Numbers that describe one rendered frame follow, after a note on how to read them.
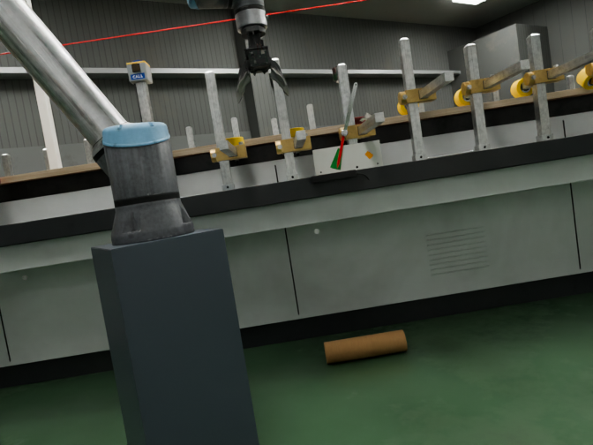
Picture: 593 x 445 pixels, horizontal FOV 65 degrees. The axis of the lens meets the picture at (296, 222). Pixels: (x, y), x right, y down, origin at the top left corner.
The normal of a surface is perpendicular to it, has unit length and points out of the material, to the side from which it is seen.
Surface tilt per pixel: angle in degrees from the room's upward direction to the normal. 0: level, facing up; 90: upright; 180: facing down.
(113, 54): 90
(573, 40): 90
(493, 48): 90
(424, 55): 90
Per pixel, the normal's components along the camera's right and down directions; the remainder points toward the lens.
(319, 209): 0.03, 0.07
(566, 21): -0.83, 0.17
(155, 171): 0.61, -0.04
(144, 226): 0.04, -0.29
